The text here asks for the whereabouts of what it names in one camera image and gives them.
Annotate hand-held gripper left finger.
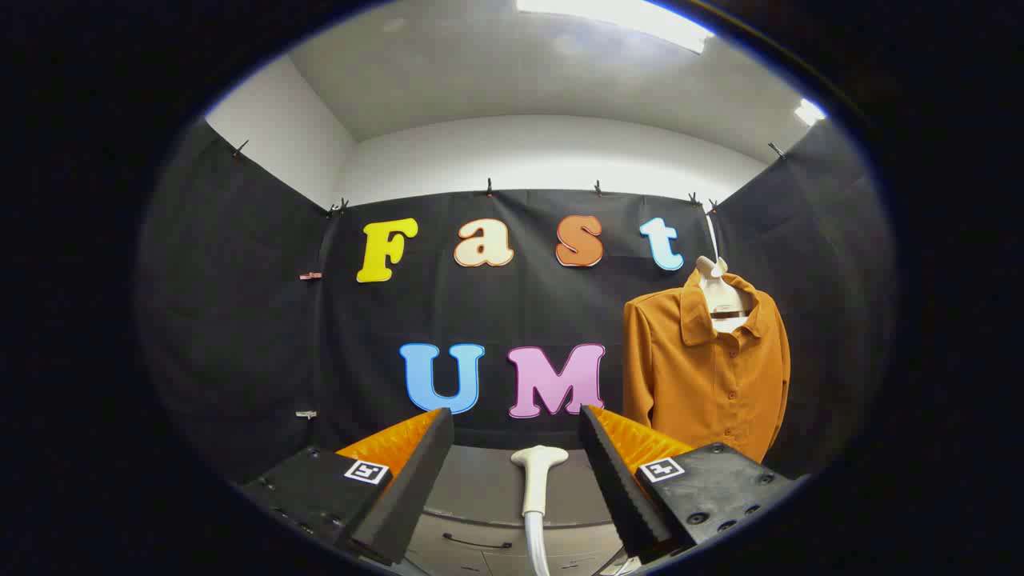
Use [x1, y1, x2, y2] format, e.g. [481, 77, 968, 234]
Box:
[238, 408, 455, 567]

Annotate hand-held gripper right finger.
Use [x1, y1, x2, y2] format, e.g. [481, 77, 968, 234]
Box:
[578, 405, 801, 565]

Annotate white garment steamer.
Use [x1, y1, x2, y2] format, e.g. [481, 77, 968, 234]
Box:
[510, 445, 570, 576]

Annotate orange button shirt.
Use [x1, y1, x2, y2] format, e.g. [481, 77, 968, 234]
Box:
[622, 268, 793, 465]

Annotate white clothes hanger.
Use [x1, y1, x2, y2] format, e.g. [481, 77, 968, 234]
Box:
[694, 256, 757, 333]

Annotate black backdrop cloth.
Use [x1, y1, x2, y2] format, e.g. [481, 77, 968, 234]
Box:
[134, 118, 898, 489]

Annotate long ceiling light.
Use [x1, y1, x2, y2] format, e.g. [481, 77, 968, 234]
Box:
[516, 0, 715, 54]

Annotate black drawer handle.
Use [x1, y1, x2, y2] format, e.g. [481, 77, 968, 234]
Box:
[442, 532, 514, 551]

